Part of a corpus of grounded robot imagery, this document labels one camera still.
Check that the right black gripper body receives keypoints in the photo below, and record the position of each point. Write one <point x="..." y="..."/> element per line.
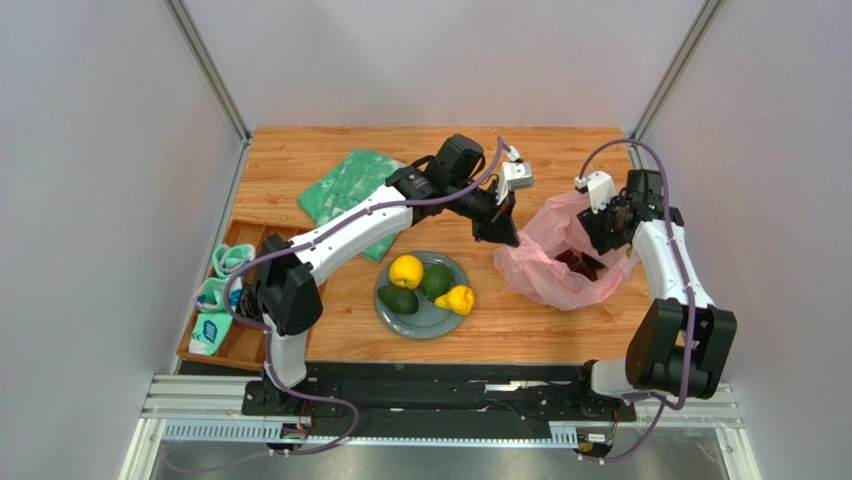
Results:
<point x="613" y="228"/>

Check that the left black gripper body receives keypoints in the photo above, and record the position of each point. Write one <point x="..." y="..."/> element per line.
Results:
<point x="482" y="208"/>

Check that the dark red grape bunch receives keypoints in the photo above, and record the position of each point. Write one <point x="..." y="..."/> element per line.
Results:
<point x="581" y="263"/>

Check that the pink plastic bag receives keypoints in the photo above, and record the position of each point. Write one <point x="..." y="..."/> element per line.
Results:
<point x="533" y="270"/>

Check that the yellow fake fruit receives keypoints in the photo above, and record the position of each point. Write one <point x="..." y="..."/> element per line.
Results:
<point x="459" y="300"/>

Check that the green lime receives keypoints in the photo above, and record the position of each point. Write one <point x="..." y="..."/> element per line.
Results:
<point x="436" y="281"/>

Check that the yellow lemon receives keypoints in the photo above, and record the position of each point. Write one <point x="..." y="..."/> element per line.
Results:
<point x="406" y="271"/>

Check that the dark green avocado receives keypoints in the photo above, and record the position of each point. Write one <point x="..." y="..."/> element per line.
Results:
<point x="398" y="299"/>

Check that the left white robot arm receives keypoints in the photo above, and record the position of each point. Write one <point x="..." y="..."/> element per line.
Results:
<point x="456" y="178"/>

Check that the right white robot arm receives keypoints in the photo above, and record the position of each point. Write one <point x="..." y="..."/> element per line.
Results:
<point x="682" y="344"/>

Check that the grey round plate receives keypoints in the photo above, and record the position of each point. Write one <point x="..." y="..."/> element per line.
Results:
<point x="428" y="321"/>

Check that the green white cloth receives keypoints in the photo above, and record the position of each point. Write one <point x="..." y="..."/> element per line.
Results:
<point x="353" y="185"/>

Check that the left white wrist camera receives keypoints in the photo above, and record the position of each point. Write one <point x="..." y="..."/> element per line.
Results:
<point x="514" y="174"/>

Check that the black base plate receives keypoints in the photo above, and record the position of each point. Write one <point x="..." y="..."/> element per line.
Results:
<point x="447" y="401"/>

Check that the aluminium frame rail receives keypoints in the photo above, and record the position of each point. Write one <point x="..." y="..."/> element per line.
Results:
<point x="189" y="428"/>

